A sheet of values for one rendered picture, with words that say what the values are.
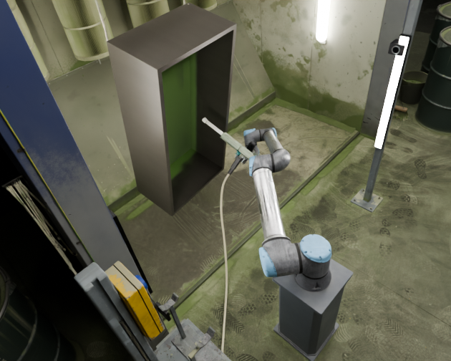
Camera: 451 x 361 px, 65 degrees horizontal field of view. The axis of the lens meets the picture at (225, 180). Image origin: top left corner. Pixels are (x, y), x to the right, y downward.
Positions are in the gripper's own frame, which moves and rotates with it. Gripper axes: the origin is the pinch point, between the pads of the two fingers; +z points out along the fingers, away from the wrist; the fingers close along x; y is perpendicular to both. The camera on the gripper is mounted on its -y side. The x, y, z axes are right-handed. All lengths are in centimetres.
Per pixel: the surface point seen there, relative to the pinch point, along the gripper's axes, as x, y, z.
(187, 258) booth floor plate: -12, 95, -10
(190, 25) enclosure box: 54, -50, 44
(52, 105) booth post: 29, -13, 140
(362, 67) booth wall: -18, -99, -137
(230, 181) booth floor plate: 10, 50, -85
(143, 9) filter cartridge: 139, -33, -35
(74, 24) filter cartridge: 151, 0, 11
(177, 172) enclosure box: 36, 50, -22
